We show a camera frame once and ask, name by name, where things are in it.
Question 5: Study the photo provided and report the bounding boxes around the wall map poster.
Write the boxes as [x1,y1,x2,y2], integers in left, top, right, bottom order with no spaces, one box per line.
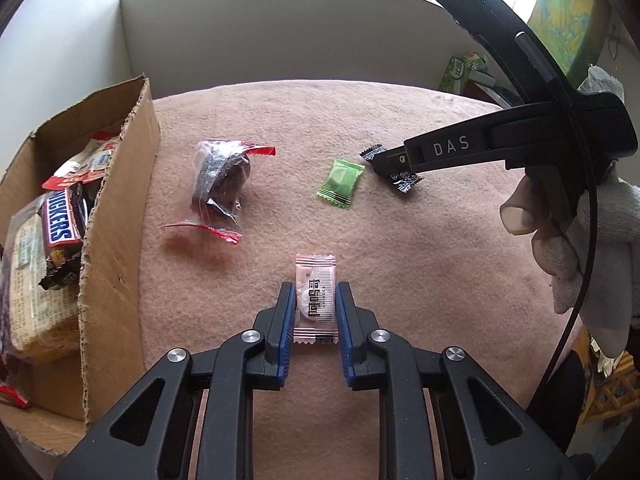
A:
[528,0,612,87]

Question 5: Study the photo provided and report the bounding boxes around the white gloved right hand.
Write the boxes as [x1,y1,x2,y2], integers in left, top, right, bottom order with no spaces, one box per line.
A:
[500,168,639,359]

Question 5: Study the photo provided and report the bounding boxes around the black cable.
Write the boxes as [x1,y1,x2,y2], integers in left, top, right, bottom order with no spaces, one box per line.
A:
[527,179,600,411]

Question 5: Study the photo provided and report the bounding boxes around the green carton box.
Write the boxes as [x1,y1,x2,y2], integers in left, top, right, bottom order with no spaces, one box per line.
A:
[438,52,488,96]

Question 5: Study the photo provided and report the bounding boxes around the pink table cloth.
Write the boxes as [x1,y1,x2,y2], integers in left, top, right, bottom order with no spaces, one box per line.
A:
[138,78,584,480]

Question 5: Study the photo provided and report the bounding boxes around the pink white candy packet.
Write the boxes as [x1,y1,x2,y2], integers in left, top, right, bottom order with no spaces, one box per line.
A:
[294,254,338,344]

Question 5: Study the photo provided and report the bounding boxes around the cardboard box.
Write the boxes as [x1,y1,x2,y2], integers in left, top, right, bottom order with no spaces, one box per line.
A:
[1,76,160,479]

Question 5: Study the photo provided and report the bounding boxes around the dark red side cabinet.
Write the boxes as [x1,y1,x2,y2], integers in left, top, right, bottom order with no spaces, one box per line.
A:
[462,80,523,108]

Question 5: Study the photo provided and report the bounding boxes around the black patterned candy wrapper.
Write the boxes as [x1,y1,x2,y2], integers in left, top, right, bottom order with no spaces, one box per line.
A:
[359,144,423,194]

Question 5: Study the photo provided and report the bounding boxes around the packaged bread slice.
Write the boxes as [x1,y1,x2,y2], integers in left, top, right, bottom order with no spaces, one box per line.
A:
[1,196,79,364]

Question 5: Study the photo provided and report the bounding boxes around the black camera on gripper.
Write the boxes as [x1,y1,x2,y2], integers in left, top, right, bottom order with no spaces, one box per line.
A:
[436,0,577,103]

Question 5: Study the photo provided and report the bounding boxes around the green candy wrapper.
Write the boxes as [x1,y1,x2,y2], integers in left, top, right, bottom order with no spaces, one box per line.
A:
[317,159,364,208]

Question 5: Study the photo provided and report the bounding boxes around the dark plum clear wrapper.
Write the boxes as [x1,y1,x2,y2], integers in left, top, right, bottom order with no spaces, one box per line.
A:
[164,139,277,245]

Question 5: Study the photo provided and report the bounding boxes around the Snickers bar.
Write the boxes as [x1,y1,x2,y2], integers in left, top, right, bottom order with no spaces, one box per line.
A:
[38,183,88,290]

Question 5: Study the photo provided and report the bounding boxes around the red white snack pouch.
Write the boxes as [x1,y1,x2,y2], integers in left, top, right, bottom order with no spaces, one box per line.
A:
[41,131,119,191]

